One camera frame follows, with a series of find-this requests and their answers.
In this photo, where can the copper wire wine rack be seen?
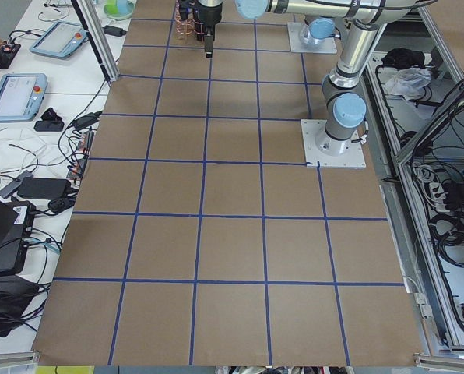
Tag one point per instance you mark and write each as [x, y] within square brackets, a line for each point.
[185, 29]

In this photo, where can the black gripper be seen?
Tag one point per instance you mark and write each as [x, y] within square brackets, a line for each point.
[208, 15]

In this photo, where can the black laptop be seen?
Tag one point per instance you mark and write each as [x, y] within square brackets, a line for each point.
[16, 224]

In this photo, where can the green bowl with blocks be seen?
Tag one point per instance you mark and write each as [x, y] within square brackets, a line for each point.
[119, 9]

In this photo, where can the black power brick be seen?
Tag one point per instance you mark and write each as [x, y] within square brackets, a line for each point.
[43, 188]

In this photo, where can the far teach pendant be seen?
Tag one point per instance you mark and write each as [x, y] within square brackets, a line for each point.
[60, 40]

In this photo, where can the black power adapter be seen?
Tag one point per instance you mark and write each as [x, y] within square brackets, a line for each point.
[114, 31]

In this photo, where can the teach pendant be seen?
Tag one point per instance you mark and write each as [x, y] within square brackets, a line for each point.
[60, 40]
[21, 96]

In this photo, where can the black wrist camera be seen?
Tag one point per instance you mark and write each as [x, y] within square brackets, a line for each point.
[185, 9]

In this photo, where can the aluminium frame post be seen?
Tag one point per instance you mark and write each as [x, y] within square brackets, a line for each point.
[91, 24]

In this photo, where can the near teach pendant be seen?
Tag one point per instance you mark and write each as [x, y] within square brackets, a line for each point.
[21, 96]

